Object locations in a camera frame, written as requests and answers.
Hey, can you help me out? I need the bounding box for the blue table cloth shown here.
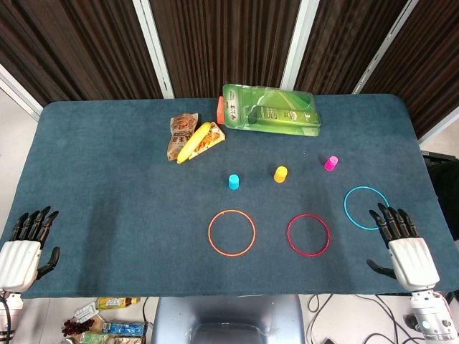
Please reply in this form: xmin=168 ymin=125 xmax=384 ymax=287
xmin=0 ymin=93 xmax=459 ymax=299

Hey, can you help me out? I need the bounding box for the blue thin ring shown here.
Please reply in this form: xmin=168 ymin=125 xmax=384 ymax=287
xmin=344 ymin=186 xmax=391 ymax=231

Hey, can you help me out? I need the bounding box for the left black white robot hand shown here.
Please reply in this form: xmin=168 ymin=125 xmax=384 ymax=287
xmin=0 ymin=206 xmax=61 ymax=293

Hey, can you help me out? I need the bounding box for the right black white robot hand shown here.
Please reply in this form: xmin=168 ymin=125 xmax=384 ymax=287
xmin=366 ymin=202 xmax=440 ymax=292

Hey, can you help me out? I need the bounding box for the blue snack packet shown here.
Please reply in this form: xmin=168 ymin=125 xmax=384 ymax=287
xmin=102 ymin=321 xmax=147 ymax=337

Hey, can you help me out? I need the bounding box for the black cable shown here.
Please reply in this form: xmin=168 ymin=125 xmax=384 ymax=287
xmin=308 ymin=293 xmax=417 ymax=344

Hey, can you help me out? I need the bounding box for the red thin ring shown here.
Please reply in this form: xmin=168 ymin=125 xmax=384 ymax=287
xmin=287 ymin=214 xmax=331 ymax=257

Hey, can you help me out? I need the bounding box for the dark red berry bunch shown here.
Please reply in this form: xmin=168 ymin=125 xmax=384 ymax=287
xmin=61 ymin=317 xmax=95 ymax=338

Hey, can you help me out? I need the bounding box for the white partition post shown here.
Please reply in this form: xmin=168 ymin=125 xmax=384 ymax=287
xmin=417 ymin=114 xmax=459 ymax=145
xmin=280 ymin=0 xmax=320 ymax=92
xmin=353 ymin=0 xmax=420 ymax=95
xmin=132 ymin=0 xmax=176 ymax=100
xmin=0 ymin=64 xmax=44 ymax=121

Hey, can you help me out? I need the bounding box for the dark brown slatted panel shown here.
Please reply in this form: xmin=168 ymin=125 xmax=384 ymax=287
xmin=0 ymin=0 xmax=162 ymax=107
xmin=149 ymin=0 xmax=302 ymax=100
xmin=293 ymin=0 xmax=410 ymax=95
xmin=361 ymin=0 xmax=459 ymax=139

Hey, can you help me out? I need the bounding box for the green blister package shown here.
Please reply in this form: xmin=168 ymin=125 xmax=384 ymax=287
xmin=222 ymin=83 xmax=323 ymax=138

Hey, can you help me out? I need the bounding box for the orange snack package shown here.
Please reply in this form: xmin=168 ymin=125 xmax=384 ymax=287
xmin=187 ymin=122 xmax=227 ymax=161

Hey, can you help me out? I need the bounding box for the yellow green drink carton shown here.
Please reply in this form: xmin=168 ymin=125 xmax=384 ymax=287
xmin=95 ymin=297 xmax=141 ymax=311

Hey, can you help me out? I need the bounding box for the orange thin ring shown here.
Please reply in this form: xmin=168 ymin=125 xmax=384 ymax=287
xmin=208 ymin=209 xmax=257 ymax=257

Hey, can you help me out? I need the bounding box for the yellow banana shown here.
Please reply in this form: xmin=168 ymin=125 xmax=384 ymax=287
xmin=176 ymin=121 xmax=212 ymax=165

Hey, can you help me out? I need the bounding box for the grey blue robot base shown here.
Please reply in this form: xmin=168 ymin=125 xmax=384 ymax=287
xmin=150 ymin=295 xmax=306 ymax=344

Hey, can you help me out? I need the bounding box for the white blister pack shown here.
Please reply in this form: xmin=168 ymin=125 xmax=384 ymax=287
xmin=70 ymin=301 xmax=100 ymax=323

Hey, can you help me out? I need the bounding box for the light green packet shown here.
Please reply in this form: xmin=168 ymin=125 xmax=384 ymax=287
xmin=77 ymin=331 xmax=108 ymax=344

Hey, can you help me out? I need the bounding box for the black fabric object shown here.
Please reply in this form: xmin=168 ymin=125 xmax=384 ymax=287
xmin=422 ymin=150 xmax=459 ymax=252

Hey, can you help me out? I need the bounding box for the brown snack bag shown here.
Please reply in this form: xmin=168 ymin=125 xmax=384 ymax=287
xmin=166 ymin=112 xmax=200 ymax=162

